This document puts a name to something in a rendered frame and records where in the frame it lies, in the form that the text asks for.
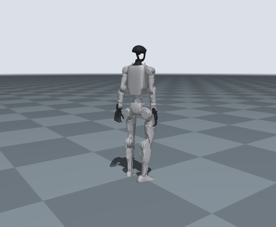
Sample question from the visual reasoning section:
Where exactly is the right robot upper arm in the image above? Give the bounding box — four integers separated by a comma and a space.
145, 66, 155, 94

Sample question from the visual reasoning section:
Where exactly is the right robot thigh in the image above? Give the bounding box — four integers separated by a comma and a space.
139, 107, 155, 149

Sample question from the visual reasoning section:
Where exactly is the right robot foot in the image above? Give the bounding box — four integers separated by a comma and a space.
137, 175, 155, 182

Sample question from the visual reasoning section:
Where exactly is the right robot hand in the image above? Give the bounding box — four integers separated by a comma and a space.
152, 108, 157, 126

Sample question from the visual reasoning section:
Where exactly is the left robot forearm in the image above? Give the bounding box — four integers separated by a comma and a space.
117, 89, 125, 108

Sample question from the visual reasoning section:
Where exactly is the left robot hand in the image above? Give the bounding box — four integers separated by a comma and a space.
114, 104, 124, 122

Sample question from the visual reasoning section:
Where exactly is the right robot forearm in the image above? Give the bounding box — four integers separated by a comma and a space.
149, 87, 157, 111

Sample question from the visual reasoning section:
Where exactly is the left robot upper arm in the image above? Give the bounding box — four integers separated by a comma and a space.
120, 66, 128, 92

